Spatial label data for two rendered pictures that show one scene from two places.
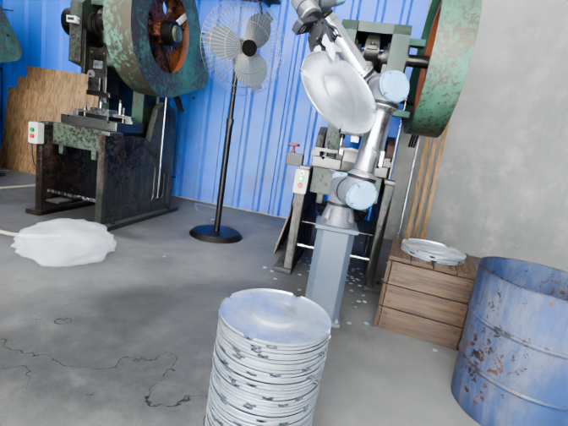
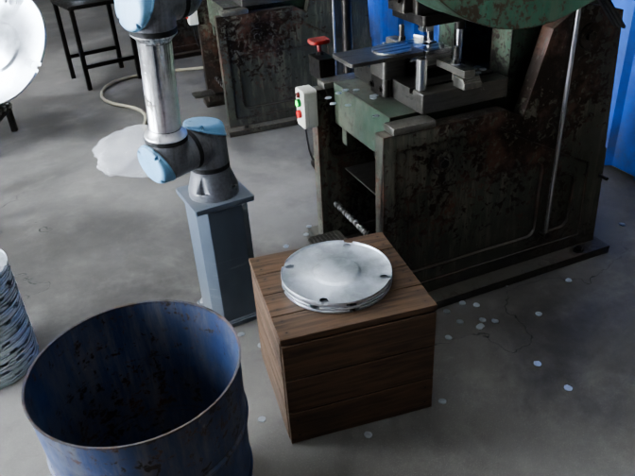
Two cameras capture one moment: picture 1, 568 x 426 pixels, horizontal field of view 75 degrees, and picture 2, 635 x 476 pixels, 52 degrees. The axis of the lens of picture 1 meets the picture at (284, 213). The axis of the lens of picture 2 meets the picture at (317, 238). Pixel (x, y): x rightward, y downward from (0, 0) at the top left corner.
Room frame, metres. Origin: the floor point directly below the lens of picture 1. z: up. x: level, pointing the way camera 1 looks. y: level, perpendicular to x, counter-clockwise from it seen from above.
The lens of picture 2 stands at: (0.95, -1.90, 1.33)
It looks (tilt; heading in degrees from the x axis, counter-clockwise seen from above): 31 degrees down; 58
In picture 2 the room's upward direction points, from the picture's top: 4 degrees counter-clockwise
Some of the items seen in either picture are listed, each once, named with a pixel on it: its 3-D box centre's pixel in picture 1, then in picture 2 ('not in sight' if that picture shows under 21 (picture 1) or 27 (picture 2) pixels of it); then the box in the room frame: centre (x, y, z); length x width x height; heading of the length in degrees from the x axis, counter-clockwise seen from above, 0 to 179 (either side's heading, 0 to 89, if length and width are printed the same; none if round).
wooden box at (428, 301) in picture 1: (423, 287); (338, 331); (1.73, -0.73, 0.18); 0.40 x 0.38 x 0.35; 163
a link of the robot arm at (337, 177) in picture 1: (344, 187); (204, 141); (1.62, -0.24, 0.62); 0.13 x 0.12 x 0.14; 16
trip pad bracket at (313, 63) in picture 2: (293, 167); (322, 80); (2.19, -0.01, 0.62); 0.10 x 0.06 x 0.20; 80
